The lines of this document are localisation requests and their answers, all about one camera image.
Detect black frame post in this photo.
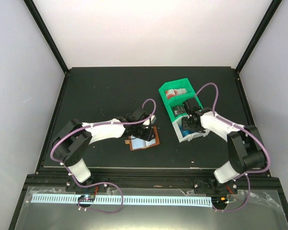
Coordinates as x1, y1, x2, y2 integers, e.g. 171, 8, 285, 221
235, 0, 282, 74
23, 0, 69, 74

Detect left circuit board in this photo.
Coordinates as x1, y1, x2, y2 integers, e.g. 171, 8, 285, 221
78, 195, 95, 202

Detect blue credit card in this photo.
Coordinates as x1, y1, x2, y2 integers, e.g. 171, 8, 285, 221
179, 125, 194, 138

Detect brown leather card holder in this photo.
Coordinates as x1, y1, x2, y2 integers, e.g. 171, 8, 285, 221
124, 126, 160, 151

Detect black cards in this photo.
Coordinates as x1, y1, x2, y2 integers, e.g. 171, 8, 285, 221
171, 105, 186, 117

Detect green middle bin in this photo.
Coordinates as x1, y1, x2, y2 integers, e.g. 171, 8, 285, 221
165, 91, 203, 123

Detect left black frame post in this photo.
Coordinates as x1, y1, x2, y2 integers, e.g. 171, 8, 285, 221
23, 0, 69, 74

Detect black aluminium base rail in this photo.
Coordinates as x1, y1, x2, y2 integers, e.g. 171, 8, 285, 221
26, 167, 281, 195

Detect right black frame post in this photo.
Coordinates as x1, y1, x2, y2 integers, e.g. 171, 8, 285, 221
235, 0, 282, 74

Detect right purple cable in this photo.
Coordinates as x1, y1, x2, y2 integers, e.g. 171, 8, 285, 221
194, 83, 272, 179

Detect right circuit board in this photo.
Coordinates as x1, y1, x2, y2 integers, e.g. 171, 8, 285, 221
215, 196, 236, 205

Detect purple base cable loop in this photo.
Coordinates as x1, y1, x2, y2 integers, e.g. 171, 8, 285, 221
77, 181, 124, 214

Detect circuit board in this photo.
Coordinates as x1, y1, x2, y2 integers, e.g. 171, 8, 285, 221
215, 196, 236, 205
78, 195, 95, 202

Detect white bin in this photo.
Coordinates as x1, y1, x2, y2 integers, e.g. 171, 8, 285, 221
172, 115, 210, 143

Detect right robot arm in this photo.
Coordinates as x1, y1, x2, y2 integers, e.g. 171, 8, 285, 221
181, 98, 271, 194

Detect green bin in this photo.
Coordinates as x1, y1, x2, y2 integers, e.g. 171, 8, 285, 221
165, 91, 203, 123
158, 78, 195, 106

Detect white slotted cable duct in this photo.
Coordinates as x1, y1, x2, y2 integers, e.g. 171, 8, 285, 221
31, 194, 212, 207

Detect green upper bin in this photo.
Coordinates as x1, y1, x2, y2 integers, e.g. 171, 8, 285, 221
158, 78, 195, 106

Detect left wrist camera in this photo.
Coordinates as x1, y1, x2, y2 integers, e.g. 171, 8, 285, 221
143, 115, 156, 126

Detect red white cards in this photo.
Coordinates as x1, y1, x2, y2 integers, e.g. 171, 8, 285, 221
165, 88, 187, 100

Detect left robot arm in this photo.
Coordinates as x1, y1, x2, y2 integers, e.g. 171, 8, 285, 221
50, 107, 156, 191

